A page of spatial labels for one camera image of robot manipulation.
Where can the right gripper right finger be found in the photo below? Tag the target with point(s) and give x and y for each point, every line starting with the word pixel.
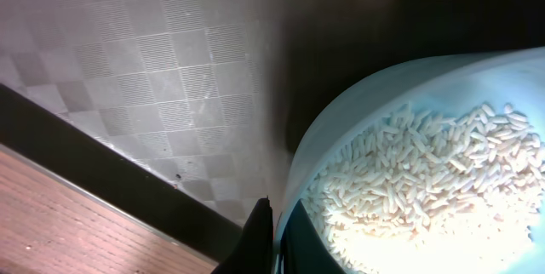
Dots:
pixel 302 250

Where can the white rice pile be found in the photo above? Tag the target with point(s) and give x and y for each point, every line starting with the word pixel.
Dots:
pixel 420 192

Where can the light blue bowl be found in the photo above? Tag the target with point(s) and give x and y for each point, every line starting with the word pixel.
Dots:
pixel 451 85

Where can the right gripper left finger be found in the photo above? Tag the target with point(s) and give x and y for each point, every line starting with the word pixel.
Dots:
pixel 254 251

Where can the brown serving tray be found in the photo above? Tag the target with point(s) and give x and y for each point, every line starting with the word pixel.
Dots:
pixel 214 96

